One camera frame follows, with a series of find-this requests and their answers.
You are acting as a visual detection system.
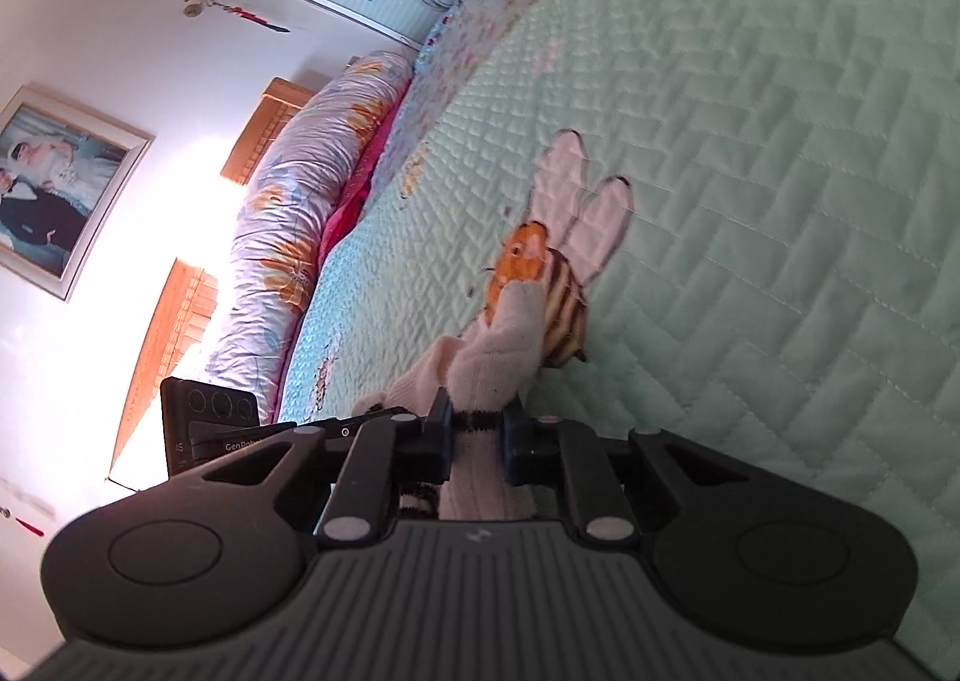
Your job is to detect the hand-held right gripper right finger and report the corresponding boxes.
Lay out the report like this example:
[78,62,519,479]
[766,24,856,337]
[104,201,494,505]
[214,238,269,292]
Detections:
[501,400,751,547]

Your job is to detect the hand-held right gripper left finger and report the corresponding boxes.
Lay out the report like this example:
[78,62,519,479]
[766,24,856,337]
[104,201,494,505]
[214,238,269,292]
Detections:
[199,385,455,551]

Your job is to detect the white black-striped knit sweater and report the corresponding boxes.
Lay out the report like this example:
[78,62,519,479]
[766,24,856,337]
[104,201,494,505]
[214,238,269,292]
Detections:
[352,280,548,524]

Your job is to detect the floral rolled duvet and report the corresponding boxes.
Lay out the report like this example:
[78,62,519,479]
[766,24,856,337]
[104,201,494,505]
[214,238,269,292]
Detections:
[206,49,417,386]

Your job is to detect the framed wedding photo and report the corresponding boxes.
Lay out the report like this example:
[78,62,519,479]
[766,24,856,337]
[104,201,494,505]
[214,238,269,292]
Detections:
[0,81,157,303]

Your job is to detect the wooden headboard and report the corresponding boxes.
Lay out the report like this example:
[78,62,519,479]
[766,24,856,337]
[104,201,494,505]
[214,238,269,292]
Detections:
[109,77,316,479]

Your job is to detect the mint bee print bedspread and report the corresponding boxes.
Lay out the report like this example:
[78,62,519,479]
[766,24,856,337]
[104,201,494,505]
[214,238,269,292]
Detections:
[274,0,960,652]

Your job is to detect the red hanging knot ornament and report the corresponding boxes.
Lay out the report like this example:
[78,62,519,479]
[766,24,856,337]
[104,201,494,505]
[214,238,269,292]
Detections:
[208,0,290,35]

